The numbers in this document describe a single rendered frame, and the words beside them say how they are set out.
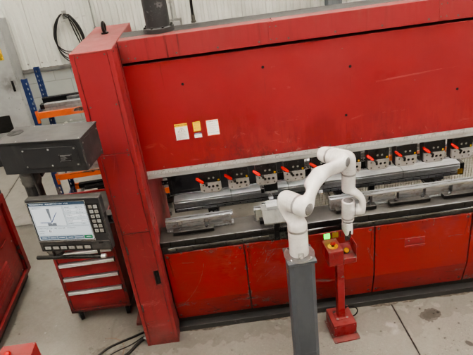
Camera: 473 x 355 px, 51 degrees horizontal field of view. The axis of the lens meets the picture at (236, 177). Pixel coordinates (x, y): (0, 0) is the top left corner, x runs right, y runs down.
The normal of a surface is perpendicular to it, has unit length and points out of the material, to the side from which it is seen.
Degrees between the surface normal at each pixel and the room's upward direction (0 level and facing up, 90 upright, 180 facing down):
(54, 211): 90
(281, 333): 0
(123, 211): 90
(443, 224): 90
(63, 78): 90
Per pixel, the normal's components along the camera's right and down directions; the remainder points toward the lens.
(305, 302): 0.11, 0.45
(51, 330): -0.11, -0.88
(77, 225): -0.11, 0.47
